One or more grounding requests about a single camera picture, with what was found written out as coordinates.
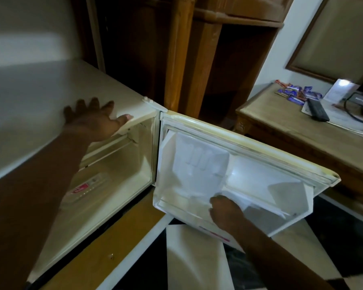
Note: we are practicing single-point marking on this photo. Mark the person's right hand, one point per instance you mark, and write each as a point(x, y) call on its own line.
point(227, 214)

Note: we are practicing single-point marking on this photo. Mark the person's left hand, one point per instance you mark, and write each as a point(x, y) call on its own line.
point(92, 125)

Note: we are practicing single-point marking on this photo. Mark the person's left little finger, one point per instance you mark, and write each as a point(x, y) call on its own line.
point(68, 112)

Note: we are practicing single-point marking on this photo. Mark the person's left thumb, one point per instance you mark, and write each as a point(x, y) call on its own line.
point(123, 120)

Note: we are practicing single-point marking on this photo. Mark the person's left middle finger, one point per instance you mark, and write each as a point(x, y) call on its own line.
point(94, 105)

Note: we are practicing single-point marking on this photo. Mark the person's right fingers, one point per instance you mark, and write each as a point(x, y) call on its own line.
point(217, 208)

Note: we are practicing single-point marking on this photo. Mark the white cloth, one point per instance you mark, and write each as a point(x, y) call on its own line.
point(260, 203)

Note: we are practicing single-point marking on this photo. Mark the person's right forearm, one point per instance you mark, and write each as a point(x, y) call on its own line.
point(278, 259)

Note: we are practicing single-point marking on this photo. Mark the person's left forearm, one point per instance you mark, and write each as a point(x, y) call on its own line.
point(27, 205)

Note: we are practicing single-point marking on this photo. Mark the white mini fridge body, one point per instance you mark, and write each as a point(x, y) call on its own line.
point(48, 96)

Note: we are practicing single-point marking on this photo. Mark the white fridge hinge cover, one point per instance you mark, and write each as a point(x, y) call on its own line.
point(153, 104)

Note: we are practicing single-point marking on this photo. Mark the white mini fridge door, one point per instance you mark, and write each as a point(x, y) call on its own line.
point(248, 166)

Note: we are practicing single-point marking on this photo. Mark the clear fridge drawer red label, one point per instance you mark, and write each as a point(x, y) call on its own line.
point(87, 187)

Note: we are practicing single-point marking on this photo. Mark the brown wooden cabinet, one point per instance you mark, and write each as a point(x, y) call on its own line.
point(199, 51)

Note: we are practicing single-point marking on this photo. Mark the wooden side table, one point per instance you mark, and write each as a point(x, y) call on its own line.
point(293, 132)

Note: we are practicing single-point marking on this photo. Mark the blue snack packet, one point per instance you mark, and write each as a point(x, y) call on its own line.
point(314, 95)
point(296, 100)
point(287, 92)

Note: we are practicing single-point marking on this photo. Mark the black remote control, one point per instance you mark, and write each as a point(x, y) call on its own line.
point(317, 110)

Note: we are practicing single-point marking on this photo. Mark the orange snack packet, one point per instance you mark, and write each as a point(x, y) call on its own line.
point(282, 83)

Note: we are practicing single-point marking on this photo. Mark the white paper sheet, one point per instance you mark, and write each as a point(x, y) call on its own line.
point(341, 119)

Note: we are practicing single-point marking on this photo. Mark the white folded card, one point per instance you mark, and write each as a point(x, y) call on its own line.
point(340, 90)

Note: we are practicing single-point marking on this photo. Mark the wooden framed beige board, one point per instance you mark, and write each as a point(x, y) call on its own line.
point(335, 36)

